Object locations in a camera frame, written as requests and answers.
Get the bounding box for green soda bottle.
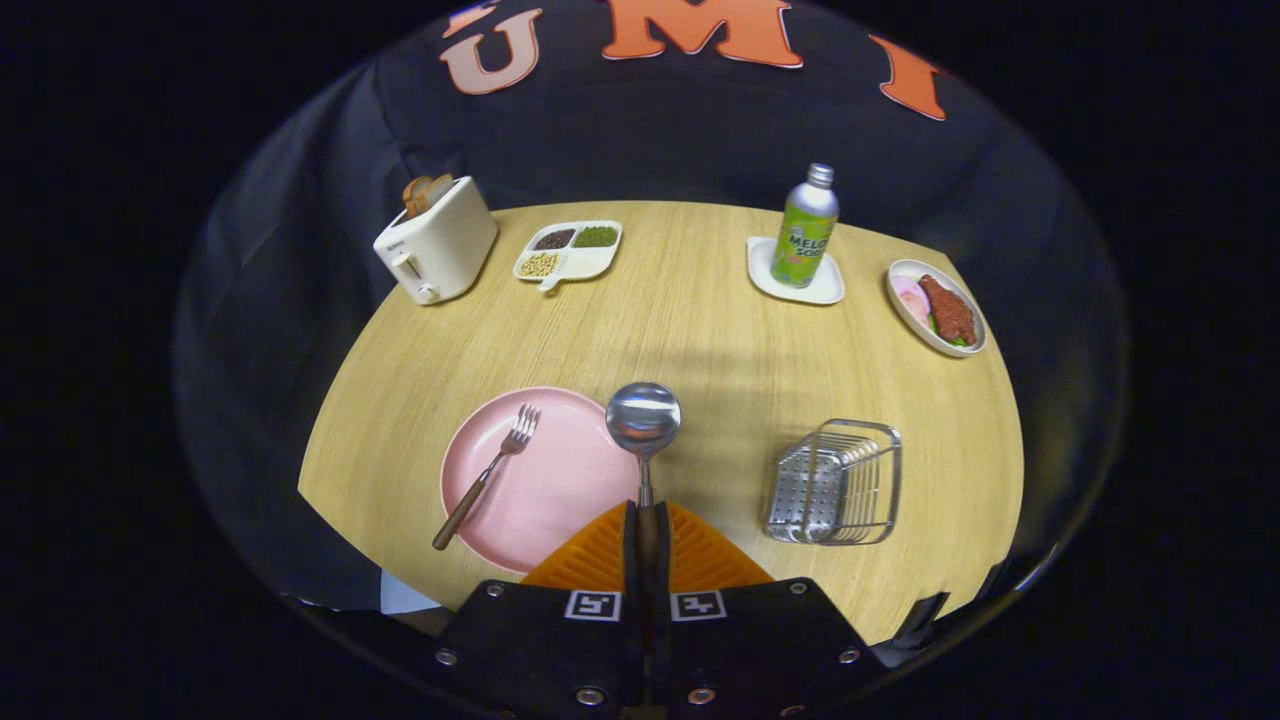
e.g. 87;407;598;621
771;163;840;290

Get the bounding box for divided white dish with beans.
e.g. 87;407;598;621
513;220;624;293

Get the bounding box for metal spoon with wooden handle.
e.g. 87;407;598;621
605;381;683;576

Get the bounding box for white square coaster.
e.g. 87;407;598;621
747;236;846;306

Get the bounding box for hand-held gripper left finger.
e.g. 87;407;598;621
432;500;646;720

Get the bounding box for toasted bread slices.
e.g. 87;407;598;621
403;174;456;219

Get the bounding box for white toaster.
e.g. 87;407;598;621
373;176;499;306

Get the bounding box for metal fork with wooden handle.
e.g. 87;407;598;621
432;403;542;552

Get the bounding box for pink round plate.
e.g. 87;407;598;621
440;386;641;575

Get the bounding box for white oval plate of food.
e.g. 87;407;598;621
886;259;989;359

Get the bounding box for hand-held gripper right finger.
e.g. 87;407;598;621
645;500;887;720

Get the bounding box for metal wire cutlery rack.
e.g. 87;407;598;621
763;418;903;547

